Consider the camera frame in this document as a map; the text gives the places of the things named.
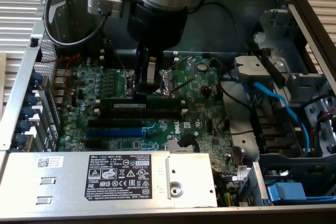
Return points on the thin locking lever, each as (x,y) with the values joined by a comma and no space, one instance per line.
(119,60)
(183,85)

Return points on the silver socket cover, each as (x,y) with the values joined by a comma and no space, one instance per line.
(194,65)

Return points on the black finned drive carrier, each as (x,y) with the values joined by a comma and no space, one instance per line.
(273,129)

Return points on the silver coin battery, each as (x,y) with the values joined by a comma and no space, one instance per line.
(201,66)

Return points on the blue card retainer clip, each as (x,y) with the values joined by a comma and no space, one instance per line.
(23,126)
(19,140)
(27,113)
(36,79)
(31,99)

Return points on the metal disk bay cage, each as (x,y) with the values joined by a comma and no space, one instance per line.
(278,19)

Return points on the CPU socket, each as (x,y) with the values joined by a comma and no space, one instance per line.
(164,82)

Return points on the silver power supply unit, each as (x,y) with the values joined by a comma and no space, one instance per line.
(65,182)

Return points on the green motherboard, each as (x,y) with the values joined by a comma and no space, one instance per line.
(199,108)

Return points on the black plastic strut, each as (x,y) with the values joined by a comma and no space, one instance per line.
(273,68)

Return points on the grey metal PC case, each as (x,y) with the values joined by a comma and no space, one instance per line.
(204,37)

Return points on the silver finned chipset heatsink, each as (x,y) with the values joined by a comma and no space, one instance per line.
(172,147)

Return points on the long black expansion slot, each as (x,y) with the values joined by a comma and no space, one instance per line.
(115,123)

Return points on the dark grey plastic bay frame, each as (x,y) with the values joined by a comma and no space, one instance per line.
(288,159)

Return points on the short black expansion slot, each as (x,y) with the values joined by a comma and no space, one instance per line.
(93,143)

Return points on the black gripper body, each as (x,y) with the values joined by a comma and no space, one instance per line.
(157,27)

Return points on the blue plastic latch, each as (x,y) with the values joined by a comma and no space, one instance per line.
(286,193)

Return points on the green RAM stick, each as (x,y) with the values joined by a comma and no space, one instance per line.
(162,100)

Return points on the blue expansion slot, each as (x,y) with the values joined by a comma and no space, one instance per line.
(115,133)

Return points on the silver metal drive bracket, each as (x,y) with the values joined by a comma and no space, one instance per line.
(252,66)

